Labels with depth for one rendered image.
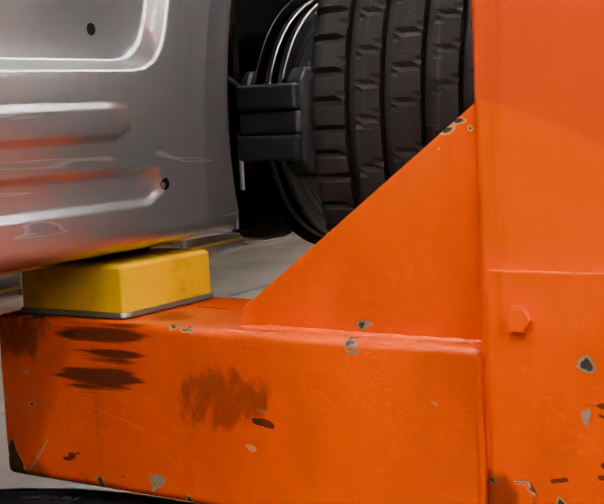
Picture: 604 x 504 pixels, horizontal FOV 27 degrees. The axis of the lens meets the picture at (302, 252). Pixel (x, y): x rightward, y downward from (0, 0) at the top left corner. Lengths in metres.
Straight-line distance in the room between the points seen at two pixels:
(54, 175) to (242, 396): 0.25
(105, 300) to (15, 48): 0.25
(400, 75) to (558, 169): 0.34
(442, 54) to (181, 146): 0.26
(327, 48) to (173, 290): 0.28
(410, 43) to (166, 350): 0.37
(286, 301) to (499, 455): 0.23
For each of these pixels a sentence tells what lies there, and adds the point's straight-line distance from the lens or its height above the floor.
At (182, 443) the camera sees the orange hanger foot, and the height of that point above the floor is 0.57.
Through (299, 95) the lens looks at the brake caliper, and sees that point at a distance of 1.51.
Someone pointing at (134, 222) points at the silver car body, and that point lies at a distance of 1.16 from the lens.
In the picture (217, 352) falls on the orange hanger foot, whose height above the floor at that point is 0.66.
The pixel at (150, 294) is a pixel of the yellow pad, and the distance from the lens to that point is 1.19.
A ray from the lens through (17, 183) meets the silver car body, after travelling 1.06.
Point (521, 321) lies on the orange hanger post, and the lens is 0.92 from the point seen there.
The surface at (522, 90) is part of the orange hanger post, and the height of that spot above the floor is 0.87.
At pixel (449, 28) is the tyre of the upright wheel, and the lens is 1.19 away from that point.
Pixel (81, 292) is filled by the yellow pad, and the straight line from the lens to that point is 1.19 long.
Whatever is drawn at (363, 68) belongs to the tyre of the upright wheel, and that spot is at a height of 0.90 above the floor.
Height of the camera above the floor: 0.86
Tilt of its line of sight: 6 degrees down
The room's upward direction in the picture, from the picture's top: 3 degrees counter-clockwise
